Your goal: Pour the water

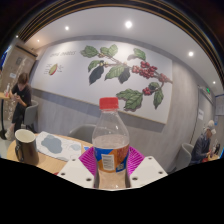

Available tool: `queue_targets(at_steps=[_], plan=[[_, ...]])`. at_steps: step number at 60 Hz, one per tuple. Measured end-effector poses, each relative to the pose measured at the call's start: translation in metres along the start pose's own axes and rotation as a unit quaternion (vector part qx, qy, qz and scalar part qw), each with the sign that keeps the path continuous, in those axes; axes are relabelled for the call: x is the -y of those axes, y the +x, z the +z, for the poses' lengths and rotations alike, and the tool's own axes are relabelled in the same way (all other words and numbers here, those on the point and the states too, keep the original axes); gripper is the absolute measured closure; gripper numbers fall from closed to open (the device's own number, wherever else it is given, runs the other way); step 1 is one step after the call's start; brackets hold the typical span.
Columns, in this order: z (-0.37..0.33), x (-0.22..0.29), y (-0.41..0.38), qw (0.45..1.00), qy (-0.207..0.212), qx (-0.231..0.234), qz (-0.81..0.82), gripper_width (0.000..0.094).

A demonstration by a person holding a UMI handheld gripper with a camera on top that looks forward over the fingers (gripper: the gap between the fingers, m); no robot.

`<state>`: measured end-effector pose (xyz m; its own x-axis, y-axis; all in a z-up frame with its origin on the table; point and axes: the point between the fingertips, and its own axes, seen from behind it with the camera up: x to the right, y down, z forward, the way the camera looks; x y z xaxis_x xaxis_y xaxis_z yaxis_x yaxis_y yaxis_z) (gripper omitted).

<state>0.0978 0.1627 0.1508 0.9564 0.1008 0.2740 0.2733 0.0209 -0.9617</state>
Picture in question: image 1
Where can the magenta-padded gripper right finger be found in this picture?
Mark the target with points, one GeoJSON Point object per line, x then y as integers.
{"type": "Point", "coordinates": [148, 170]}

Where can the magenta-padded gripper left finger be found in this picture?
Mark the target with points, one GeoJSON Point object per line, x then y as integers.
{"type": "Point", "coordinates": [75, 171]}

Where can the clear red-capped drink bottle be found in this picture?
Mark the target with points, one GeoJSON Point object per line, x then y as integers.
{"type": "Point", "coordinates": [110, 140]}

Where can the white paper sheet, grey print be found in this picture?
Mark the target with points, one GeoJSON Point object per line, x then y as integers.
{"type": "Point", "coordinates": [55, 145]}

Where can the dark mug with white inside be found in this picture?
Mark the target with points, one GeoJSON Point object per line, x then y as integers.
{"type": "Point", "coordinates": [28, 150]}

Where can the person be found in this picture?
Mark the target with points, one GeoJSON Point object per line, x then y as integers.
{"type": "Point", "coordinates": [201, 148]}
{"type": "Point", "coordinates": [21, 96]}

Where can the green exit sign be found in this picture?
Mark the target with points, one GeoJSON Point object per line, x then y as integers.
{"type": "Point", "coordinates": [208, 90]}

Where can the small clear bottle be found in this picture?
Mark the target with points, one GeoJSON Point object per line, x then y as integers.
{"type": "Point", "coordinates": [7, 89]}

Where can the round ceiling lights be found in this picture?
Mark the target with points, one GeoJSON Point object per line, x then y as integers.
{"type": "Point", "coordinates": [128, 24]}

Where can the white paper wall notice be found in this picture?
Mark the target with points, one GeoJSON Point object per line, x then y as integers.
{"type": "Point", "coordinates": [200, 114]}

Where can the coffee plant wall mural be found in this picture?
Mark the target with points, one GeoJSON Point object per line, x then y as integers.
{"type": "Point", "coordinates": [73, 76]}

